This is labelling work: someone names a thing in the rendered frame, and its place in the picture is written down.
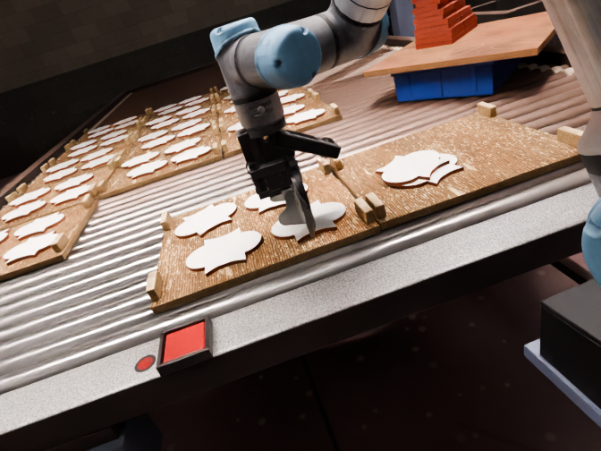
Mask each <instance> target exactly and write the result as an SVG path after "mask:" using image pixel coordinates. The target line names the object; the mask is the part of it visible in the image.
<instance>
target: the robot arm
mask: <svg viewBox="0 0 601 451"><path fill-rule="evenodd" d="M391 1H392V0H332V1H331V4H330V6H329V9H328V10H327V11H326V12H323V13H319V14H315V15H312V16H310V17H308V18H304V19H301V20H298V21H293V22H290V23H287V24H283V25H279V26H276V27H273V28H272V29H269V30H263V31H261V30H260V29H259V28H258V24H257V22H256V21H255V20H254V19H253V18H250V17H249V18H246V19H243V20H239V21H235V22H232V23H229V24H226V25H224V26H221V27H219V28H216V29H213V30H212V31H211V33H210V39H211V42H212V46H213V48H214V51H215V58H216V60H217V62H218V64H219V67H220V69H221V72H222V74H223V76H224V81H225V83H226V86H227V88H228V91H229V93H230V96H231V99H232V101H233V105H234V108H235V111H236V114H237V115H238V118H239V121H240V123H241V127H243V128H244V129H243V130H240V131H237V132H235V133H236V136H237V139H238V142H239V143H240V146H241V150H242V153H243V156H244V157H245V160H246V169H247V172H248V174H250V178H251V181H252V182H254V183H253V184H254V187H255V190H256V193H257V194H258V196H259V198H260V199H261V200H263V199H265V198H268V197H269V198H270V200H271V201H273V202H278V201H285V203H286V207H285V209H284V210H283V211H282V212H281V213H280V214H279V215H278V220H279V223H280V224H281V225H283V226H289V225H299V224H306V225H307V228H308V230H309V234H310V237H314V236H315V231H316V223H315V219H314V217H313V213H312V210H311V206H310V204H309V199H308V196H307V193H306V190H305V188H304V185H303V182H302V176H301V171H300V168H299V165H298V162H297V160H296V158H295V152H294V150H298V151H301V152H306V153H309V154H314V155H318V156H320V157H322V158H333V159H337V158H339V155H340V152H341V146H340V145H338V144H337V143H336V142H335V141H334V140H333V139H331V138H329V137H324V138H320V137H317V136H312V135H308V134H305V133H301V132H295V131H290V130H286V129H283V128H284V127H285V126H286V125H287V123H286V121H285V117H284V109H283V105H282V102H281V99H280V96H279V93H278V90H277V89H296V88H298V87H302V86H305V85H307V84H309V83H310V82H311V81H312V80H313V79H314V78H315V76H316V75H318V74H320V73H322V72H326V71H328V70H331V69H333V68H335V67H337V66H339V65H342V64H346V63H349V62H350V61H353V60H358V59H361V58H364V57H366V56H368V55H370V54H371V53H373V52H375V51H377V50H378V49H379V48H381V47H382V46H383V45H384V43H385V42H386V40H387V37H388V27H389V18H388V14H387V12H386V11H387V9H388V7H389V5H390V3H391ZM542 2H543V4H544V7H545V8H546V11H547V13H548V15H549V18H550V20H551V22H552V23H553V25H554V29H555V31H556V33H557V35H558V38H559V39H560V41H561V43H562V45H563V49H564V51H565V53H566V55H567V56H568V59H569V61H570V63H571V66H572V69H573V71H574V72H575V74H576V76H577V79H578V81H579V83H580V86H581V88H582V90H583V92H584V94H585V96H586V98H587V101H588V103H589V105H590V107H591V110H592V111H591V116H590V120H589V122H588V125H587V127H586V129H585V130H584V132H583V133H582V135H581V137H580V140H579V141H578V144H577V149H578V152H579V154H580V157H581V159H582V162H583V164H584V166H585V167H586V169H587V172H588V175H589V177H590V180H591V182H592V183H593V185H594V187H595V189H596V191H597V195H598V197H599V200H597V202H596V203H595V204H594V205H593V207H592V208H591V210H590V211H589V213H588V217H587V221H586V225H585V226H584V228H583V232H582V238H581V246H582V252H583V256H584V259H585V261H586V264H587V266H588V269H589V271H590V273H591V274H592V276H593V277H594V278H595V280H596V281H597V283H598V284H599V285H600V286H601V0H542ZM265 136H267V138H266V139H263V138H264V137H265ZM247 165H248V168H249V170H248V168H247Z"/></svg>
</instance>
